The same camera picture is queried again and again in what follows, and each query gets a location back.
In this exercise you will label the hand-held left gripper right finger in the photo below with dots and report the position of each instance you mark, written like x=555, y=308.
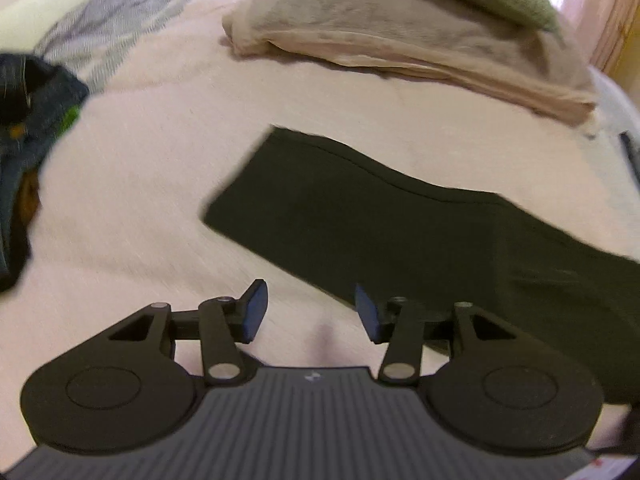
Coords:
x=365, y=312

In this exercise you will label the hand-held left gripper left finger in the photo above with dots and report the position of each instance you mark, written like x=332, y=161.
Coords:
x=256, y=310

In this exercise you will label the black pants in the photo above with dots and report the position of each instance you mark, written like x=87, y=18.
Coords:
x=380, y=220

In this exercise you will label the folded beige blanket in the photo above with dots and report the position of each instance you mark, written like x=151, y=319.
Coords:
x=400, y=30

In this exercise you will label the blue denim jeans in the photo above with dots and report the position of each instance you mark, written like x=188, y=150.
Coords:
x=30, y=110

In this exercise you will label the white pillow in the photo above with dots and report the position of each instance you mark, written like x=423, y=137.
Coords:
x=45, y=0

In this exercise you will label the pink curtain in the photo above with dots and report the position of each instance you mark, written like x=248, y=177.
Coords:
x=605, y=5

